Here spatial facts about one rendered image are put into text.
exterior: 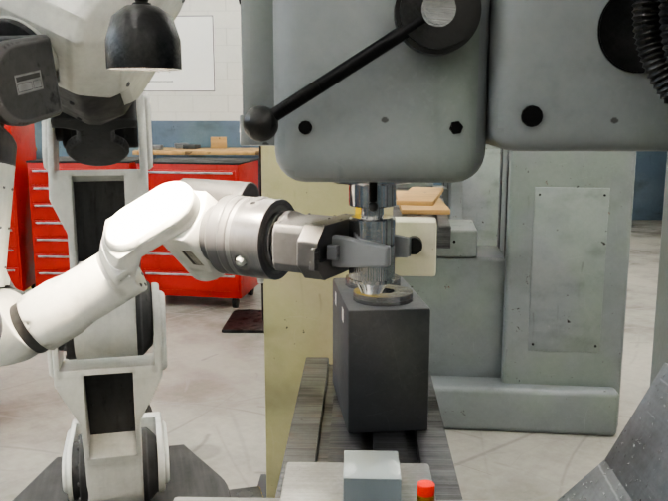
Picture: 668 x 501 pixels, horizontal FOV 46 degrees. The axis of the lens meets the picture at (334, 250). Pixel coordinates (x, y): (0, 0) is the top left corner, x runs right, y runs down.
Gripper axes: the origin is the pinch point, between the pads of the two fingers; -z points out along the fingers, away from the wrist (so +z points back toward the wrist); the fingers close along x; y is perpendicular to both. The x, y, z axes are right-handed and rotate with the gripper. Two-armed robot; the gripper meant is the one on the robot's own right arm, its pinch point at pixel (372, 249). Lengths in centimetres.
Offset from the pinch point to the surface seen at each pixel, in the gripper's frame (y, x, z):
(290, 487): 21.9, -11.1, 3.2
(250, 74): -17.2, -6.8, 10.1
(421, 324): 16.7, 31.4, 6.0
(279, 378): 76, 144, 97
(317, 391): 33, 39, 27
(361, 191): -6.1, -2.4, 0.3
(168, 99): -14, 716, 596
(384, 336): 18.4, 28.4, 10.5
